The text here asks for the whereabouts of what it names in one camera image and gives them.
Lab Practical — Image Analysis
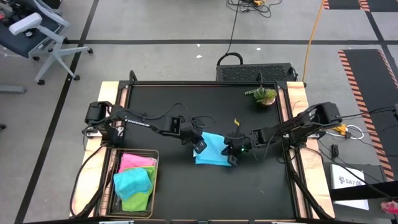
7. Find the black mat with hazard stripes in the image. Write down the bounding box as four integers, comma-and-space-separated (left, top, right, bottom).
359, 0, 398, 12
337, 49, 398, 182
322, 0, 361, 10

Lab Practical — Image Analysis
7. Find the pink microfiber towel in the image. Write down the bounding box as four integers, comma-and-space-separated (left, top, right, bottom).
118, 152, 158, 174

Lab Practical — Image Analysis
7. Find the teal microfiber towel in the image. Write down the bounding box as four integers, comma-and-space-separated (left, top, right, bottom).
113, 167, 154, 202

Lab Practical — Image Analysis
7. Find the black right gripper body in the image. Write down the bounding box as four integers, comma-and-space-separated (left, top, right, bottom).
222, 132, 255, 157

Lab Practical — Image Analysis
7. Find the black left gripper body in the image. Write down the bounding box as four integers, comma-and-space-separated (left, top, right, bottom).
180, 119, 205, 146

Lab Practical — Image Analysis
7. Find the green microfiber towel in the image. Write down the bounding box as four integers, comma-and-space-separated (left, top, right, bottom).
120, 166, 158, 213

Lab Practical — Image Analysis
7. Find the black metal table frame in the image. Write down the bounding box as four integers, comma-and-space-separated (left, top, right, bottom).
93, 70, 335, 224

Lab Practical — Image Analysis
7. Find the pink red patterned item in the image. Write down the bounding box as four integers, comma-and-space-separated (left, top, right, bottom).
381, 200, 398, 215

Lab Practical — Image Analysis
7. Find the grey metal bar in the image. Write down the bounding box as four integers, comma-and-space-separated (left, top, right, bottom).
0, 85, 27, 95

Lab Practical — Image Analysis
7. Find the light blue microfiber towel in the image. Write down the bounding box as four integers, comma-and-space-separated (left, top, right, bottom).
193, 131, 233, 167

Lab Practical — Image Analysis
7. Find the tangled black cable bundle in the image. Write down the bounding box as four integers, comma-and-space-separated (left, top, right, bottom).
226, 0, 283, 18

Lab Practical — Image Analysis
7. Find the black looped floor cable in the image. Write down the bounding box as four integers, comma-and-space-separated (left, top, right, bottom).
216, 0, 244, 66

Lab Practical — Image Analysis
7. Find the white cable with yellow plug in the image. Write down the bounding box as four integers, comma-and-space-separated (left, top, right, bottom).
329, 124, 364, 140

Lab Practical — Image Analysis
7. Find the grey office chair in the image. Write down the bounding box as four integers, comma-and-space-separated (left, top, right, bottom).
0, 0, 94, 86

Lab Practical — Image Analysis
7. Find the black perforated equipment box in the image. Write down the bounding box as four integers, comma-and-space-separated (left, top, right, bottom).
216, 63, 298, 82

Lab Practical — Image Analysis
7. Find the black metal bar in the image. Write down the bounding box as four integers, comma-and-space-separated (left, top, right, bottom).
329, 180, 398, 202

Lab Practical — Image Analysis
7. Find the white printed cardboard box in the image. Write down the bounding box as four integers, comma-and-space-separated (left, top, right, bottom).
329, 164, 370, 211

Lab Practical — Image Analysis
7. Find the wire mesh basket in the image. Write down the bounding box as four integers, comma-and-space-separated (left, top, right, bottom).
99, 148, 161, 219

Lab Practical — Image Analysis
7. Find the small potted artificial plant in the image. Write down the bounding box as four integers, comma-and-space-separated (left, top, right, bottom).
244, 86, 278, 108

